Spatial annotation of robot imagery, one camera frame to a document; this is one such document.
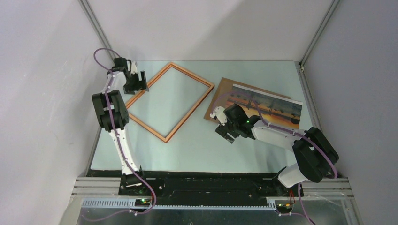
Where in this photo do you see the right aluminium corner post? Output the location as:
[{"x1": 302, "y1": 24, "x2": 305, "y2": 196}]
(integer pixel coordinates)
[{"x1": 299, "y1": 0, "x2": 341, "y2": 67}]

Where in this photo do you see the brown backing board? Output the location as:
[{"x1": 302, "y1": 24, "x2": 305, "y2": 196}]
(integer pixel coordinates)
[{"x1": 203, "y1": 77, "x2": 291, "y2": 122}]

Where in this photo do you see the aluminium corner post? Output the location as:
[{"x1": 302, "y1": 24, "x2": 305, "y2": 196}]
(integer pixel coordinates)
[
  {"x1": 299, "y1": 0, "x2": 341, "y2": 67},
  {"x1": 78, "y1": 0, "x2": 113, "y2": 50}
]

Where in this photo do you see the left aluminium corner post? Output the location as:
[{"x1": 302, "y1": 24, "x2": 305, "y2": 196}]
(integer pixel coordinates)
[{"x1": 78, "y1": 0, "x2": 113, "y2": 50}]

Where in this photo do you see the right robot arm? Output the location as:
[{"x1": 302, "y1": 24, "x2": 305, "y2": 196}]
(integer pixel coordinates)
[{"x1": 210, "y1": 104, "x2": 339, "y2": 196}]

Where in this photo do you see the sunset photo print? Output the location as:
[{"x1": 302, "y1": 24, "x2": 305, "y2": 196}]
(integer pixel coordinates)
[{"x1": 225, "y1": 84, "x2": 303, "y2": 129}]

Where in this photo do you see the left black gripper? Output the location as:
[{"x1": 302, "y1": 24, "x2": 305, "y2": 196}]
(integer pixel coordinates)
[{"x1": 123, "y1": 71, "x2": 148, "y2": 95}]

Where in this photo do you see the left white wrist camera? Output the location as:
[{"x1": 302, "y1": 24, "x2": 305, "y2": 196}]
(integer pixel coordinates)
[{"x1": 130, "y1": 61, "x2": 138, "y2": 74}]

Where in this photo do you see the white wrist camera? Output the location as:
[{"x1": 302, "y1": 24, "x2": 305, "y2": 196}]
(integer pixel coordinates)
[
  {"x1": 210, "y1": 106, "x2": 228, "y2": 126},
  {"x1": 130, "y1": 61, "x2": 138, "y2": 74}
]

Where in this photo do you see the grey cable duct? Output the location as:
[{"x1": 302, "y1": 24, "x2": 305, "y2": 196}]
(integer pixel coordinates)
[{"x1": 81, "y1": 198, "x2": 278, "y2": 210}]

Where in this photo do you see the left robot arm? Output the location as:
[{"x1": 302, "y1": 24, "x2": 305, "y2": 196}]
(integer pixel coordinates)
[{"x1": 92, "y1": 57, "x2": 151, "y2": 195}]

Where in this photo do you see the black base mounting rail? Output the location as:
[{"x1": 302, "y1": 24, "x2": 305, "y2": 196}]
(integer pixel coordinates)
[{"x1": 87, "y1": 169, "x2": 308, "y2": 207}]

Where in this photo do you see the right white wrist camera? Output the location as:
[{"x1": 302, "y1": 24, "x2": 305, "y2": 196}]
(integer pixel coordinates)
[{"x1": 210, "y1": 106, "x2": 228, "y2": 126}]

